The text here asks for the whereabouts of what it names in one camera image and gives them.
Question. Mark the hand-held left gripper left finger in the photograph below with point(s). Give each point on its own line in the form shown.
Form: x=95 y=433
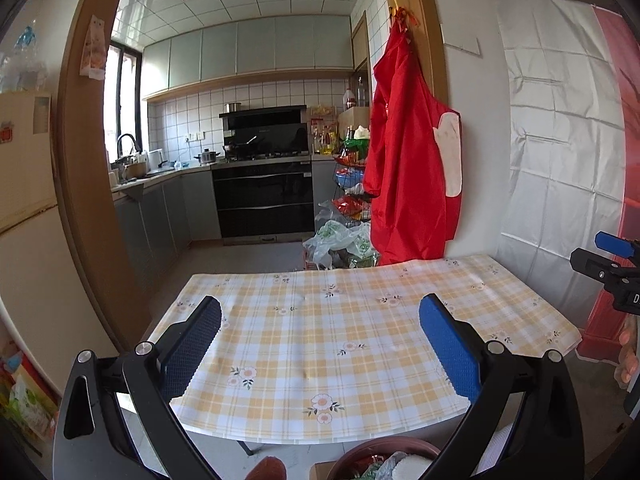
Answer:
x=192 y=340

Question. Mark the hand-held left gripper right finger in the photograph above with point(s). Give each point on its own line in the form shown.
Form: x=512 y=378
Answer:
x=447 y=345

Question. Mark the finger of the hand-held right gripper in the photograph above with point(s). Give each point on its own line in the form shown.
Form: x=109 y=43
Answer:
x=597 y=264
x=615 y=244

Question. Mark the white foam fruit net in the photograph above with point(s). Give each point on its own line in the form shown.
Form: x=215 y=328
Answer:
x=411 y=470

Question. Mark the person's right hand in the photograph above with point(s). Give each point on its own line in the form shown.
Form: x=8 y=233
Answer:
x=631 y=355

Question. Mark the red textured panel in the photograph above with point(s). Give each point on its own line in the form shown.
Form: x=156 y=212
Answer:
x=600 y=332

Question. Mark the yellow checked floral tablecloth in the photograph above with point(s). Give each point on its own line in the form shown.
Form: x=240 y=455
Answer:
x=325 y=335

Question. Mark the grey lower kitchen cabinets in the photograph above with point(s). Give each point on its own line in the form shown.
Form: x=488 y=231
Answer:
x=160 y=220

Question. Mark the grey kitchen cabinets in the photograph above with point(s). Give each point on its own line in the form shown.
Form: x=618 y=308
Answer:
x=160 y=220
x=250 y=50

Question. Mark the green printed plastic bag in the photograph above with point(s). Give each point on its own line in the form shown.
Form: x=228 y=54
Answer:
x=340 y=242

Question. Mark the black built-in oven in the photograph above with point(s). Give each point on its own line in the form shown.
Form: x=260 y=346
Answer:
x=260 y=200

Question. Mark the green food package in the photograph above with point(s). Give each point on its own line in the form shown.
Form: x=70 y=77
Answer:
x=32 y=400

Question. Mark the red apron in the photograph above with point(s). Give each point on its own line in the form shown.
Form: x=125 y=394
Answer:
x=405 y=170

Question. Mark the clear plastic bag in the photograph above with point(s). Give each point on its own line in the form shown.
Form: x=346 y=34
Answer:
x=327 y=210

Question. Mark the steel lidded pot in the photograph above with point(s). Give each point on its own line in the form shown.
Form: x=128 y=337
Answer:
x=206 y=157

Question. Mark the white electric kettle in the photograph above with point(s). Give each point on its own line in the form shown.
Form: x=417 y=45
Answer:
x=156 y=159

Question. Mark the cream refrigerator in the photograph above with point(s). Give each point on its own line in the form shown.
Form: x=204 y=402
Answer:
x=30 y=240

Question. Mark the black wok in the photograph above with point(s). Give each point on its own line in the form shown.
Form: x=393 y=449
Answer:
x=237 y=146

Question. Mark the steel kitchen faucet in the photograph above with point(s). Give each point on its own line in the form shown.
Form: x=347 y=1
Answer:
x=125 y=142

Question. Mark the black range hood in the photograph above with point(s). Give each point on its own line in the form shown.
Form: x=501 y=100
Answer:
x=265 y=119

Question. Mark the small steel pot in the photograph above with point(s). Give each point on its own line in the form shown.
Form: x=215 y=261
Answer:
x=233 y=107

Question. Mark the group of condiment bottles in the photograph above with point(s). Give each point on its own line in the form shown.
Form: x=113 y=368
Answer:
x=325 y=132

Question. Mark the kitchen window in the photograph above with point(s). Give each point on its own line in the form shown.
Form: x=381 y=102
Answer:
x=122 y=100

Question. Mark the grey upper kitchen cabinets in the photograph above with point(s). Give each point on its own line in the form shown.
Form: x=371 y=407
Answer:
x=250 y=50

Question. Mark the hanging paper bag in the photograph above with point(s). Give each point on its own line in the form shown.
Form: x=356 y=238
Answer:
x=94 y=50

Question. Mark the pile of clear plastic bottles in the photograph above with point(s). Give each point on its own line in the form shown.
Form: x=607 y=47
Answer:
x=22 y=60

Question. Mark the white wall sheet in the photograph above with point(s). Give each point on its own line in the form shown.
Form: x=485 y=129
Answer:
x=550 y=160

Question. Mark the wooden door frame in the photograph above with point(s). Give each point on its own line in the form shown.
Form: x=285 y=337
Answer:
x=85 y=185

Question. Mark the white wall switch panel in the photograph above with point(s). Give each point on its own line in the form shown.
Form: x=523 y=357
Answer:
x=460 y=37

